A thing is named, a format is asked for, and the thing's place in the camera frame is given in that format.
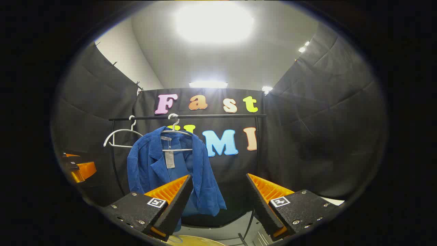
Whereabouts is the grey ribbed panel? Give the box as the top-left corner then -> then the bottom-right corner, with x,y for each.
254,231 -> 273,246

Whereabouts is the black backdrop cloth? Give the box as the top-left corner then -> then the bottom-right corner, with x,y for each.
51,22 -> 388,228

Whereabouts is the long ceiling light panel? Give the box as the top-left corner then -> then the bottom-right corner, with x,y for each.
189,81 -> 228,88

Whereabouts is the white clothes hanger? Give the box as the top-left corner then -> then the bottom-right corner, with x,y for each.
160,113 -> 194,152
103,115 -> 144,149

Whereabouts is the black clothes rack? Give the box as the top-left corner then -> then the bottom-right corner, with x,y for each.
109,114 -> 267,246

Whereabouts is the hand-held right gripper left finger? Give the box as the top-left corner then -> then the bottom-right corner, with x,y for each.
102,174 -> 194,242

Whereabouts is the blue corduroy jacket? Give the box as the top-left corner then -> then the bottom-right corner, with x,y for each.
127,126 -> 227,233

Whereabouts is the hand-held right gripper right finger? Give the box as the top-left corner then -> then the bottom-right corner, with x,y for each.
246,173 -> 343,242

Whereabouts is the large ceiling light panel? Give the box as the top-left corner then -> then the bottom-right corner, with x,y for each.
174,2 -> 255,43

